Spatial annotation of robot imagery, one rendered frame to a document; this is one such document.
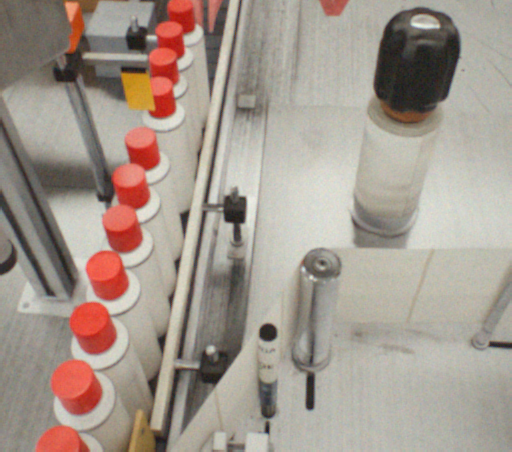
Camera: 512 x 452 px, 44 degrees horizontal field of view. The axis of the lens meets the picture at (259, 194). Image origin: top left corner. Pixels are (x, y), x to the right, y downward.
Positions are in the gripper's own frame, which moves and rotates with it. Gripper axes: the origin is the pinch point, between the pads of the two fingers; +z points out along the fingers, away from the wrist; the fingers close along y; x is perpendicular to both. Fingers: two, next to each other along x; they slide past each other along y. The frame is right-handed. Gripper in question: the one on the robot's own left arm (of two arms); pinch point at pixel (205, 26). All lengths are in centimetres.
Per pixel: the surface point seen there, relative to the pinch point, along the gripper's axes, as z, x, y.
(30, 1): 2, -66, -1
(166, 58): 5.3, -29.9, -0.1
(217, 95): 10.4, -9.2, 3.2
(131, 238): 22, -48, 0
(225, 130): 15.6, -9.7, 4.6
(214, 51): 3.8, 4.5, 0.9
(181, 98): 10.0, -27.7, 1.2
